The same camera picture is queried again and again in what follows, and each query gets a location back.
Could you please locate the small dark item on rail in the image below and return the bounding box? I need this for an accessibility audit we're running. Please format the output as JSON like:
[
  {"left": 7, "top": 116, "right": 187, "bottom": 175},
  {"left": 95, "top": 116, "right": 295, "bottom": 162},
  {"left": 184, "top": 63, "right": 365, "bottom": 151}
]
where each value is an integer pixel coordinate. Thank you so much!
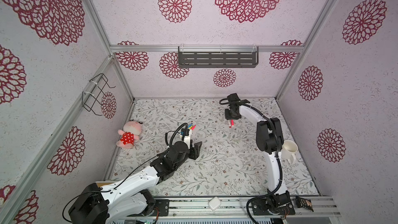
[{"left": 295, "top": 196, "right": 314, "bottom": 212}]

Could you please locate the dark grey wall shelf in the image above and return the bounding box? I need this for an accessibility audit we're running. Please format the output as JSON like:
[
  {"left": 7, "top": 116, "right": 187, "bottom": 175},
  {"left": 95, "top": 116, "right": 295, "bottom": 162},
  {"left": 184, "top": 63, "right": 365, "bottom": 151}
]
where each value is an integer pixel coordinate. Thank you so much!
[{"left": 177, "top": 46, "right": 259, "bottom": 68}]

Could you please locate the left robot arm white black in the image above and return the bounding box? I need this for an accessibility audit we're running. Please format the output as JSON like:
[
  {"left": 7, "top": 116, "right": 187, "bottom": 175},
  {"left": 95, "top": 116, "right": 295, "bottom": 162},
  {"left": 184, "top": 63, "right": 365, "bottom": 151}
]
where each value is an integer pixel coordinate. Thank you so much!
[{"left": 68, "top": 141, "right": 202, "bottom": 224}]

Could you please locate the pink plush toy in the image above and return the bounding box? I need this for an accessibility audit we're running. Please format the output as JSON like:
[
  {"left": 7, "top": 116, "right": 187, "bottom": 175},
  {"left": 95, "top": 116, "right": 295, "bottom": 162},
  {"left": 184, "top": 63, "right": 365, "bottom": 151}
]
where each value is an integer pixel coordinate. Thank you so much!
[{"left": 116, "top": 121, "right": 142, "bottom": 149}]

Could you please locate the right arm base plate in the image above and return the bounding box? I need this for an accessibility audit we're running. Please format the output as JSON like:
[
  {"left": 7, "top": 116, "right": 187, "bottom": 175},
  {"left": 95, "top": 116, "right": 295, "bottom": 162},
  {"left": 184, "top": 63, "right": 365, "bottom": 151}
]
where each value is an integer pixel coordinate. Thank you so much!
[{"left": 251, "top": 191, "right": 295, "bottom": 216}]

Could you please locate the white ceramic mug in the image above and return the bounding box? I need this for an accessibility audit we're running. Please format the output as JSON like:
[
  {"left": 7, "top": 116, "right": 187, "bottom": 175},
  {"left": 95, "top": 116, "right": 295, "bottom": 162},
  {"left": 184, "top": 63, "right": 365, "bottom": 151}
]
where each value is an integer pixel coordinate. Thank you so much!
[{"left": 282, "top": 140, "right": 299, "bottom": 164}]

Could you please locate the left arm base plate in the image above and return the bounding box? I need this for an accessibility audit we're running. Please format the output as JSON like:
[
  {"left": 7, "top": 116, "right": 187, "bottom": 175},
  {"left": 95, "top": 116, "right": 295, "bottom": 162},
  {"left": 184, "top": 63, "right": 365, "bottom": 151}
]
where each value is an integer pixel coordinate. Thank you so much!
[{"left": 128, "top": 199, "right": 170, "bottom": 217}]

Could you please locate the blue highlighter pen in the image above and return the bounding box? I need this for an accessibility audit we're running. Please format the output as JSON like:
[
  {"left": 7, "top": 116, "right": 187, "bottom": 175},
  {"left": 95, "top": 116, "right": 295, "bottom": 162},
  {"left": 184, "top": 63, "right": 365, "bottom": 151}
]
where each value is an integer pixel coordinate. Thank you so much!
[{"left": 180, "top": 124, "right": 192, "bottom": 136}]

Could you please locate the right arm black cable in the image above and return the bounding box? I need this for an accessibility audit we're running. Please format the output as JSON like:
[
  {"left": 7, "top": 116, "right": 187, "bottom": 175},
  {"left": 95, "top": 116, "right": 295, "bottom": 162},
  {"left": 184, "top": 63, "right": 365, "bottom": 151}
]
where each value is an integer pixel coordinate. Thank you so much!
[{"left": 219, "top": 97, "right": 285, "bottom": 224}]

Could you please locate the white plastic clip on rail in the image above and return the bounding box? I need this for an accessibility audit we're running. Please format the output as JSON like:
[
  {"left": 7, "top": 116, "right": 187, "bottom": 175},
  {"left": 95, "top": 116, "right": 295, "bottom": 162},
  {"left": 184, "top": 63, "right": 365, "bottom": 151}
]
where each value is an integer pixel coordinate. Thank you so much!
[{"left": 208, "top": 197, "right": 221, "bottom": 211}]

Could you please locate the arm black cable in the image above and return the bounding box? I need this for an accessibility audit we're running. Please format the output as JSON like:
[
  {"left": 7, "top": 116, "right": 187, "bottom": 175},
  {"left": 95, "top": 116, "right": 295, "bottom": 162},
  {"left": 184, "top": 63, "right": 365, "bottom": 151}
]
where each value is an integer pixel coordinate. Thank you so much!
[
  {"left": 62, "top": 122, "right": 189, "bottom": 223},
  {"left": 219, "top": 97, "right": 285, "bottom": 224}
]

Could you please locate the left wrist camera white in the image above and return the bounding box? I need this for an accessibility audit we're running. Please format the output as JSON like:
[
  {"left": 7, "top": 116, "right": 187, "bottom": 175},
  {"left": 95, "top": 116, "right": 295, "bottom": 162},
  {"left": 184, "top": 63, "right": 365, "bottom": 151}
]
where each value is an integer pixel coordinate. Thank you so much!
[{"left": 181, "top": 130, "right": 192, "bottom": 148}]

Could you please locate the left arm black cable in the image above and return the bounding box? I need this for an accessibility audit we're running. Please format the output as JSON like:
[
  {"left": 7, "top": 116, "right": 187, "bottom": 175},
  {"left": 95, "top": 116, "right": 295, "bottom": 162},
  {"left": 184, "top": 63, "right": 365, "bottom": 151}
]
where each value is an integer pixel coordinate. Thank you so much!
[{"left": 62, "top": 122, "right": 189, "bottom": 223}]

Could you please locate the black wire wall rack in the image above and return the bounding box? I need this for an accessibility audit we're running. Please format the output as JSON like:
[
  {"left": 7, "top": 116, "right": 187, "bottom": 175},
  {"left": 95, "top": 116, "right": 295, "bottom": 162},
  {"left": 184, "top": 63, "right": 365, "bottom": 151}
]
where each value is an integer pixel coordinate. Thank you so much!
[{"left": 81, "top": 73, "right": 117, "bottom": 119}]

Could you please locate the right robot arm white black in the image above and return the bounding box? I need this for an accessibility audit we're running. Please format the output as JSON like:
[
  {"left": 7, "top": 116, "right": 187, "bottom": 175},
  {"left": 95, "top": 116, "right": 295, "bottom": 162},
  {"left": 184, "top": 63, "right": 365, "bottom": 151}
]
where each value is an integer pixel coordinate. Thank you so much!
[{"left": 219, "top": 93, "right": 295, "bottom": 218}]

